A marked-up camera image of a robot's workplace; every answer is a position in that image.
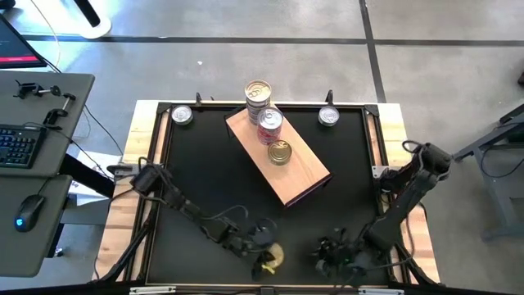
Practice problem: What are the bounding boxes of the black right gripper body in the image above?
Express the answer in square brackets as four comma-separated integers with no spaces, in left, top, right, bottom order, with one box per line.
[327,233,370,284]

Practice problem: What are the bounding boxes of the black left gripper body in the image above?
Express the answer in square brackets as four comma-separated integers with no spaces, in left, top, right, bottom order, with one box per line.
[228,235,267,260]

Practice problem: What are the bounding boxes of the white lid pastel label can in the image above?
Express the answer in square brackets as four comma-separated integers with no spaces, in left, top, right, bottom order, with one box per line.
[265,242,285,270]

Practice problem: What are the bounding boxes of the gold lid seafood can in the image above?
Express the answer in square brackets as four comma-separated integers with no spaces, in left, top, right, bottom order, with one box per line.
[267,139,294,166]
[244,79,273,108]

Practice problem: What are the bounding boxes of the silver lid seafood can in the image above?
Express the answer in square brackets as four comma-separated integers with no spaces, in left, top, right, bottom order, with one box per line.
[256,107,285,134]

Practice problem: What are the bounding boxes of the green label seafood can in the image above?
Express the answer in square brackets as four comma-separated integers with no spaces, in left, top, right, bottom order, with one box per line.
[170,104,194,126]
[318,105,341,128]

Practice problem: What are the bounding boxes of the black table mat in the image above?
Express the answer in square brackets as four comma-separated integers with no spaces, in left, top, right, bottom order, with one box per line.
[157,107,388,287]

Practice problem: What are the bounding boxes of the dark grey metal stand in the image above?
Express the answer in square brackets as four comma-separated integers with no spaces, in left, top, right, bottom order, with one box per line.
[449,102,524,243]

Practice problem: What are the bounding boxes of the white paper sheet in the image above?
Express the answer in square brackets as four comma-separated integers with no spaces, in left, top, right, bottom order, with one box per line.
[67,149,124,207]

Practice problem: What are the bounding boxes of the black computer mouse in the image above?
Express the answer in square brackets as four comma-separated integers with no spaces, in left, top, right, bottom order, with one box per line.
[14,193,47,234]

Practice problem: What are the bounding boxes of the dark grey desk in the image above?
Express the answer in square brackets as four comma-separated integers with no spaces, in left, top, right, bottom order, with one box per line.
[0,70,97,178]
[0,175,74,279]

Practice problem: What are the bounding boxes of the black desk clamp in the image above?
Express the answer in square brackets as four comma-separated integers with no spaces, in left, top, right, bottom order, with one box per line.
[42,92,78,126]
[13,79,62,100]

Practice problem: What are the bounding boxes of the black backlit keyboard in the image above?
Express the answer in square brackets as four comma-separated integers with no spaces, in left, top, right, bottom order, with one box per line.
[0,124,47,170]

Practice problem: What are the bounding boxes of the white round base black pole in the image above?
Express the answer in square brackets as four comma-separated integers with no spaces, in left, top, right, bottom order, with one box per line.
[67,0,113,40]

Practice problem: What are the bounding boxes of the black computer monitor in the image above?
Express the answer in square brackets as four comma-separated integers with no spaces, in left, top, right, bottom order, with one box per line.
[0,13,49,70]

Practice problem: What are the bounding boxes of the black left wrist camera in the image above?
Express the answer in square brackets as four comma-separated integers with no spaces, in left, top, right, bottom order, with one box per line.
[251,223,276,246]

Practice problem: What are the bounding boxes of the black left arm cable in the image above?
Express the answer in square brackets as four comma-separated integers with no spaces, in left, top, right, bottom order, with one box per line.
[200,203,279,247]

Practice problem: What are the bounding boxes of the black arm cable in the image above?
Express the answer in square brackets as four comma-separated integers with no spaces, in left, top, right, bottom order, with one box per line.
[400,139,425,165]
[200,203,279,247]

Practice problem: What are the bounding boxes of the silver metal bracket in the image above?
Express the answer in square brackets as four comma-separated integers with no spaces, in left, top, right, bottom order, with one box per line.
[359,288,405,295]
[129,286,178,295]

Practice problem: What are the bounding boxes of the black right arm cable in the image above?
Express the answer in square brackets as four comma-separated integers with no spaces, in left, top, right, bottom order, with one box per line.
[400,139,425,165]

